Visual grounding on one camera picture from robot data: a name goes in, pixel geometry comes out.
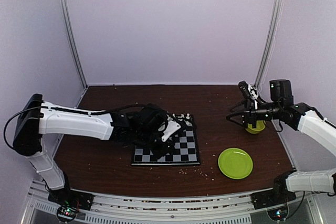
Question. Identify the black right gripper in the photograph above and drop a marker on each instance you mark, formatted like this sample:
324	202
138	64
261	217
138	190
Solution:
249	114

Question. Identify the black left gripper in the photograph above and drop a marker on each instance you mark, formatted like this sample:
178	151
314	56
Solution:
158	153

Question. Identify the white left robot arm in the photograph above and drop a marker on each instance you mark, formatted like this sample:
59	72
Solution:
23	132

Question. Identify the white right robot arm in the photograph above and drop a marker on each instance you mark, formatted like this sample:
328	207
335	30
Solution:
300	117

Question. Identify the green bowl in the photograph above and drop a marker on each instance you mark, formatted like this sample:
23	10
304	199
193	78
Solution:
260	126

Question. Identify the black and white chessboard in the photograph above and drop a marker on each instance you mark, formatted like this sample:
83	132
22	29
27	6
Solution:
185	151

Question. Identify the green plate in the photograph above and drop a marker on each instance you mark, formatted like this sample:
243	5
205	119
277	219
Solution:
235	163

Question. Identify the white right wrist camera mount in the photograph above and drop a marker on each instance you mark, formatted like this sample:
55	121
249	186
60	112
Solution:
253	93

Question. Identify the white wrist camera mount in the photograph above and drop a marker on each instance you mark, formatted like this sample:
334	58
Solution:
168	129
253	93

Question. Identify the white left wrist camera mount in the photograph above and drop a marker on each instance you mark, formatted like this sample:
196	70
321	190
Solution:
168	129

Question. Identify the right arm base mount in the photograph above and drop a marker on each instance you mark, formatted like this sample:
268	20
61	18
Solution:
276	198

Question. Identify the front aluminium rail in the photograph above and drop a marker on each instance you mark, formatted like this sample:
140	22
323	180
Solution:
109	208

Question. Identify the right aluminium frame post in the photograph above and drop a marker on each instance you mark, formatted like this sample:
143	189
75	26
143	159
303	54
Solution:
269	44

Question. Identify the aluminium frame post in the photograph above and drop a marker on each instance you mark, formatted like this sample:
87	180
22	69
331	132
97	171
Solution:
72	43
269	44

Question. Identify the left aluminium frame post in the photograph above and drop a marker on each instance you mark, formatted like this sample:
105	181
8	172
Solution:
72	43

